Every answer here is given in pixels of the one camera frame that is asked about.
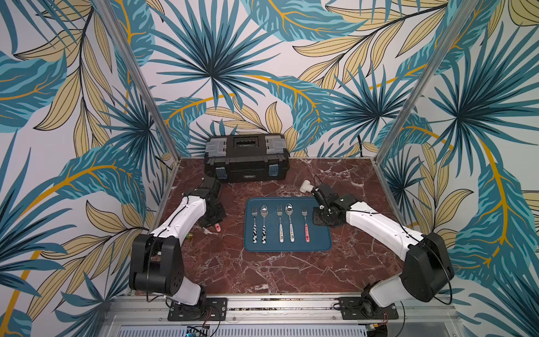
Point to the left aluminium corner post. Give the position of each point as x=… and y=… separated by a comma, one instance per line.
x=114, y=28

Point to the right aluminium corner post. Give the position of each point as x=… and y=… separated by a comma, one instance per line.
x=446, y=43

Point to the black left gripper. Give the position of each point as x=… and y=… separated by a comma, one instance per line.
x=222, y=214

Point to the white PVC pipe fitting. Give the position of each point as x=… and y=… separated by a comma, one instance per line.
x=306, y=187

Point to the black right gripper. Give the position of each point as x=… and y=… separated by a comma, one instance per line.
x=322, y=215

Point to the white cartoon handle spoon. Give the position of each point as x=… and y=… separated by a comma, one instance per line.
x=289, y=213

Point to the cow pattern handle spoon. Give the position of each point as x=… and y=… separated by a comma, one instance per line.
x=264, y=214

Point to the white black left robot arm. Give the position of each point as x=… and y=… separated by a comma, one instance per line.
x=156, y=258

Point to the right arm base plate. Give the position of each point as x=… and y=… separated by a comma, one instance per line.
x=358, y=308

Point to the aluminium front rail frame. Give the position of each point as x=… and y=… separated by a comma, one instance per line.
x=301, y=314

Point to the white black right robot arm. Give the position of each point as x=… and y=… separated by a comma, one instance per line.
x=426, y=269

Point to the teal rectangular tray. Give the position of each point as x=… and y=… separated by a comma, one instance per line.
x=320, y=237

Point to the aluminium corner post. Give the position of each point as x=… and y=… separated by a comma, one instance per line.
x=446, y=43
x=114, y=28

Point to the black plastic toolbox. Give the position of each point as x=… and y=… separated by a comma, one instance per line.
x=247, y=158

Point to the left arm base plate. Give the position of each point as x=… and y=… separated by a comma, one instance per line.
x=210, y=309

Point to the white cartoon handle fork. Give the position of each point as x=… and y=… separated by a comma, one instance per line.
x=281, y=230

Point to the cow pattern handle fork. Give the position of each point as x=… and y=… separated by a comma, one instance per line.
x=254, y=228

